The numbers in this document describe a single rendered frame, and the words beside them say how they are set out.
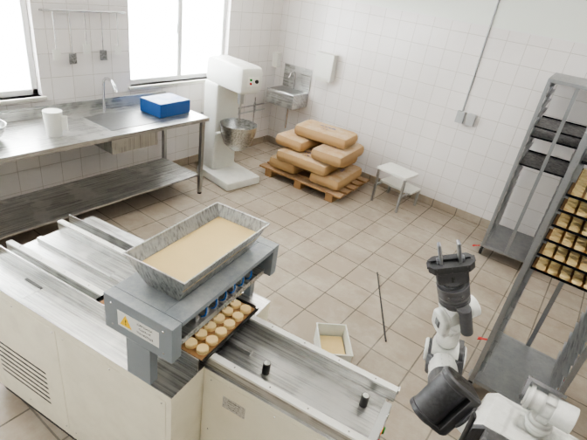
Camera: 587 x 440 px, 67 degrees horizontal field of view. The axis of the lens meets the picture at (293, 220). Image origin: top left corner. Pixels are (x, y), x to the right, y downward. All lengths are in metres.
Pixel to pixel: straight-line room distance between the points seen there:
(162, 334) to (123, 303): 0.19
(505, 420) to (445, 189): 4.58
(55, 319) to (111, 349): 0.32
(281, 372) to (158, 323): 0.59
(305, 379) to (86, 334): 0.94
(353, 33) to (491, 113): 1.93
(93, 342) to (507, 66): 4.62
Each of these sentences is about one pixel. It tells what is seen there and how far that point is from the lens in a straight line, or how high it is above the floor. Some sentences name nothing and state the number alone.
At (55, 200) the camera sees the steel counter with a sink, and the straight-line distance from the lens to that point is 4.52.
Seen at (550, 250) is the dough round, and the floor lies 1.15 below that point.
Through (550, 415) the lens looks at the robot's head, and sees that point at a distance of 1.30.
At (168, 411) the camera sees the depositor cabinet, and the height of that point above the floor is 0.75.
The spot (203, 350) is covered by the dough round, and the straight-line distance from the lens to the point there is 1.90.
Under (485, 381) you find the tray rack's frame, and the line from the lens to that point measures 3.34.
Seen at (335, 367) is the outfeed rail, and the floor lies 0.87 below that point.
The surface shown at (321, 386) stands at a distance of 1.94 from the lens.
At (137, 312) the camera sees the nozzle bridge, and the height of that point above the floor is 1.18.
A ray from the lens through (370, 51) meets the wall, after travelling 5.89.
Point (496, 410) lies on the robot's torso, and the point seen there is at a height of 1.38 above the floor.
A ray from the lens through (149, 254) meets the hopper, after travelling 1.80.
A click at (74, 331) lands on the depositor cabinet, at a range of 2.15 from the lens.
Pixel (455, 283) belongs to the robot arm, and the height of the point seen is 1.62.
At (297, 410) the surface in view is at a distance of 1.80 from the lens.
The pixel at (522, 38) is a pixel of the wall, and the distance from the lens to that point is 5.34.
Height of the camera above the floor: 2.28
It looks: 29 degrees down
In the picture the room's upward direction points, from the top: 9 degrees clockwise
